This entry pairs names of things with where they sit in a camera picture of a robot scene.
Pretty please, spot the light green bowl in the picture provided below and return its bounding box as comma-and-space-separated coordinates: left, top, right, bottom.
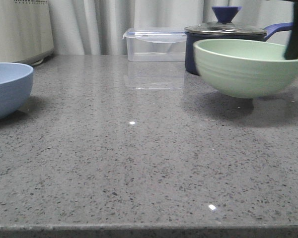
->
193, 39, 298, 98

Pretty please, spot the light blue bowl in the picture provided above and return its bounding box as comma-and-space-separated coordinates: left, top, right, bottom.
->
0, 62, 34, 119

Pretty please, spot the glass lid with blue knob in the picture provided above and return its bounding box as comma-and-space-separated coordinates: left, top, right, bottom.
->
184, 6, 267, 36

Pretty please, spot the dark blue saucepan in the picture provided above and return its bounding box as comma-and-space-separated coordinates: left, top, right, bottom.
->
185, 22, 293, 75

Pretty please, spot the clear plastic food container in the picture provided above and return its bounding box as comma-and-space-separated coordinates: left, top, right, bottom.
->
123, 28, 186, 62

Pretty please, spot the white curtain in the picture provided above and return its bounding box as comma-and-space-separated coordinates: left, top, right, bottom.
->
49, 0, 293, 55

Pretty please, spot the white kitchen appliance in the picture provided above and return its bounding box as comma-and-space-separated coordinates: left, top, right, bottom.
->
0, 0, 54, 64

